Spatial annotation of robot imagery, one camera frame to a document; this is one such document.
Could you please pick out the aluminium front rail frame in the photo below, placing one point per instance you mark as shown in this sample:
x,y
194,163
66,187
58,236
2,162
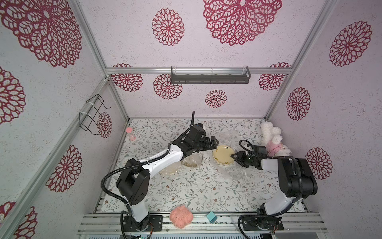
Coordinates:
x,y
295,222

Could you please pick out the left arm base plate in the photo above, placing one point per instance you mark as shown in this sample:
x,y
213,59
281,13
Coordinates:
x,y
150,223

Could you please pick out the teal small cube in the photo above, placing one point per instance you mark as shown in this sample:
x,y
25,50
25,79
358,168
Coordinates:
x,y
212,217

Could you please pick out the bubble-wrapped plate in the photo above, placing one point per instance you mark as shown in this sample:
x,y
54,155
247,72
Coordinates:
x,y
171,169
193,161

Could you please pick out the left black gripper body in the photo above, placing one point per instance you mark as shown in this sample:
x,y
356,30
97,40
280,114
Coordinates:
x,y
204,145

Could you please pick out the black wire wall rack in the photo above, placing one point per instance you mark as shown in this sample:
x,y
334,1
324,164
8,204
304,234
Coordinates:
x,y
87,118

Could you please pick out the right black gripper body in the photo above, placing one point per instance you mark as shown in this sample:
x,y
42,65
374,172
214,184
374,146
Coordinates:
x,y
240,157

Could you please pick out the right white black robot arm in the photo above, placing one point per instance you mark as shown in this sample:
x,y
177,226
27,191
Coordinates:
x,y
296,180

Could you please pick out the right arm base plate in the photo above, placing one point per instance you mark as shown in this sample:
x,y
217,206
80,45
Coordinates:
x,y
262,224

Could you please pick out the small pink cup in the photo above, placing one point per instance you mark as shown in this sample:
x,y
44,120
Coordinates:
x,y
132,137

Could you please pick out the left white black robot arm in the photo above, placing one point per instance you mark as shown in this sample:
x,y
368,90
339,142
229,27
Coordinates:
x,y
133,183

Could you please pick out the white round clock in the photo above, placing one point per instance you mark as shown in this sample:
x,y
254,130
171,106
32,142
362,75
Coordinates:
x,y
125,159

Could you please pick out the white plush poodle pink shirt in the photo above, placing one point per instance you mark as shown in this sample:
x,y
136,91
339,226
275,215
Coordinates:
x,y
272,140

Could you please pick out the pink fluffy ball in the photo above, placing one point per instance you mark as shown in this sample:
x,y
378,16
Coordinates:
x,y
181,217

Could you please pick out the black wall shelf rail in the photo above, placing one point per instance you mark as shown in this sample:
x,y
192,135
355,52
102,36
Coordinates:
x,y
210,78

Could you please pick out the cream dinner plate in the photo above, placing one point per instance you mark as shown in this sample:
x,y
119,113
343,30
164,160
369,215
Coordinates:
x,y
222,155

